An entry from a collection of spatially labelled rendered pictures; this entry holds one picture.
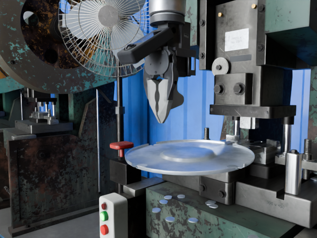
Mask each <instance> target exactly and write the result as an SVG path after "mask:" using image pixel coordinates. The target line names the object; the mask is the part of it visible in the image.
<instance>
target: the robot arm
mask: <svg viewBox="0 0 317 238"><path fill-rule="evenodd" d="M149 16H150V26H151V27H154V28H158V29H156V30H154V31H152V32H150V33H149V34H147V35H145V36H144V37H142V38H141V39H139V40H137V41H135V42H134V43H132V44H128V45H127V46H125V48H124V49H122V50H121V51H119V52H118V53H117V57H118V59H119V61H120V63H121V64H122V65H124V64H136V63H138V62H140V61H141V60H142V59H143V58H145V64H144V66H143V67H144V73H143V84H144V88H145V92H146V96H147V99H148V100H149V103H150V106H151V108H152V111H153V113H154V115H155V117H156V119H157V121H158V123H165V121H166V119H167V118H168V115H169V112H170V110H171V109H173V108H176V107H178V106H181V105H182V104H183V102H184V96H183V95H182V94H180V93H179V92H178V90H177V82H178V78H179V77H190V76H195V75H196V51H195V50H190V36H191V23H189V22H185V18H184V17H185V16H186V0H149ZM192 57H194V69H193V70H191V66H192ZM158 77H160V78H164V79H163V80H162V79H157V78H158Z"/></svg>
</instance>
